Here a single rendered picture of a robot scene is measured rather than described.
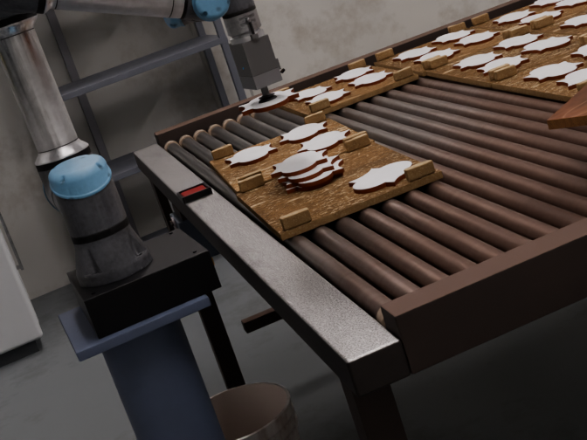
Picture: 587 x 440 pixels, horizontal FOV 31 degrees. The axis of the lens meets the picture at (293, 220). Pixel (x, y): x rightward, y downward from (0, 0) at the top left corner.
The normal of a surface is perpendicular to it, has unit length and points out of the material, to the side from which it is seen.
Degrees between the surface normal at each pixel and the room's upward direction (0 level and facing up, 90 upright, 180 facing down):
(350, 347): 0
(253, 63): 90
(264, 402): 87
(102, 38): 90
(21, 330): 90
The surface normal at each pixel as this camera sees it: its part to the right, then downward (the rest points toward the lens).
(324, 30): 0.33, 0.18
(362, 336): -0.30, -0.91
